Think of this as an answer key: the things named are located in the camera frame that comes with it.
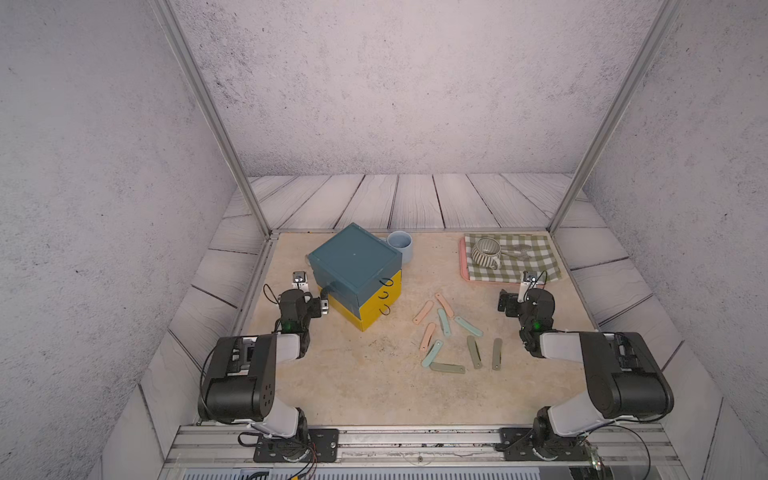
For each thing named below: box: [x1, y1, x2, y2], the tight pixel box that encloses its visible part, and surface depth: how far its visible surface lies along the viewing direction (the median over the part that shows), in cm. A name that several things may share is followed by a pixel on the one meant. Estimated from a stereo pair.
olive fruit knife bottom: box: [430, 362, 466, 374], surface depth 88 cm
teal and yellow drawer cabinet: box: [308, 222, 403, 332], surface depth 88 cm
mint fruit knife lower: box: [422, 340, 443, 368], surface depth 90 cm
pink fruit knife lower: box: [420, 322, 436, 351], surface depth 93 cm
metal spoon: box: [500, 249, 532, 259], surface depth 114 cm
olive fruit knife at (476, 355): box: [467, 335, 483, 369], surface depth 91 cm
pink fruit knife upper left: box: [413, 300, 434, 325], surface depth 98 cm
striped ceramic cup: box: [471, 237, 501, 271], surface depth 107 cm
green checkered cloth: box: [464, 234, 563, 282], surface depth 113 cm
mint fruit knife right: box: [454, 316, 484, 337], surface depth 95 cm
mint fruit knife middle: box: [438, 308, 451, 336], surface depth 96 cm
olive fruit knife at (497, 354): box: [492, 338, 503, 371], surface depth 91 cm
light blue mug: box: [386, 230, 413, 263], surface depth 113 cm
